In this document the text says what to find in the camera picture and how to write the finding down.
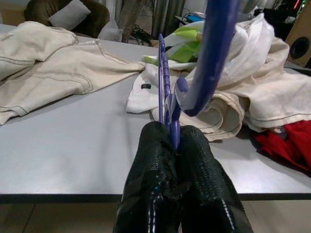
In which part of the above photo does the grey pillow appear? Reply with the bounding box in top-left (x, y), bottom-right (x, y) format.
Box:
top-left (47, 0), bottom-right (92, 32)

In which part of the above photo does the purple plastic hanger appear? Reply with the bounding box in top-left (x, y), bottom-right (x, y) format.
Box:
top-left (157, 0), bottom-right (238, 150)

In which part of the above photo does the green and white cloth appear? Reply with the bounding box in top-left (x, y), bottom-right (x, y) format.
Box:
top-left (141, 20), bottom-right (207, 66)

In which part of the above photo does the brown armchair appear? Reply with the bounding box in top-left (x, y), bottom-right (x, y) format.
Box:
top-left (23, 0), bottom-right (110, 39)

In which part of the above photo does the beige stitched garment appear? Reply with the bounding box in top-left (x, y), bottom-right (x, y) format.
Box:
top-left (179, 35), bottom-right (311, 142)
top-left (0, 21), bottom-right (147, 126)

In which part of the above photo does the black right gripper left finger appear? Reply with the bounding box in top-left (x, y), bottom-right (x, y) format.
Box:
top-left (113, 122), bottom-right (182, 233)

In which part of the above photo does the red garment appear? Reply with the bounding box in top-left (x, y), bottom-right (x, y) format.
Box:
top-left (253, 119), bottom-right (311, 173)

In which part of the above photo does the grey curtain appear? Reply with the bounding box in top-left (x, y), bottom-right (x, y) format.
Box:
top-left (113, 0), bottom-right (187, 41)

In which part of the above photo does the wooden speaker box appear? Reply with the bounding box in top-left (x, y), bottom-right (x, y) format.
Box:
top-left (283, 4), bottom-right (311, 68)

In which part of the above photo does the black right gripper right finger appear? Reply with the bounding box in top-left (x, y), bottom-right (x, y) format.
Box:
top-left (175, 125), bottom-right (254, 233)

